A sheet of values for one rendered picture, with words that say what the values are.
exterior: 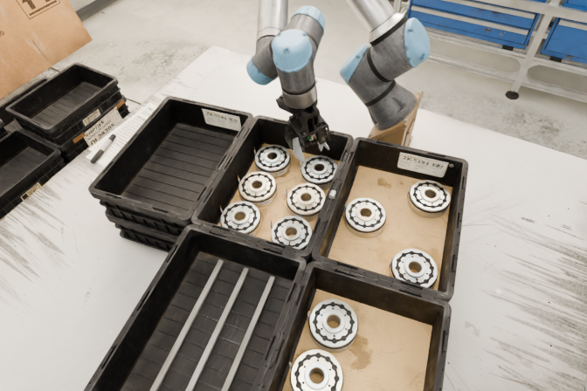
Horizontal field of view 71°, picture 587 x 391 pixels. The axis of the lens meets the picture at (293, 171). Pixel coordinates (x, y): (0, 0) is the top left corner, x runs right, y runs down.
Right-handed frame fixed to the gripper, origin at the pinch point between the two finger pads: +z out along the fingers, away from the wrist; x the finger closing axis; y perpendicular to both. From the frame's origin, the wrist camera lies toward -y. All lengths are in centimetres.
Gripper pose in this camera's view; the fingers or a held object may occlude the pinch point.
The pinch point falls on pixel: (308, 150)
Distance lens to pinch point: 107.6
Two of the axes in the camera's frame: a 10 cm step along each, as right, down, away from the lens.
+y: 4.3, 6.7, -6.0
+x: 8.9, -4.3, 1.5
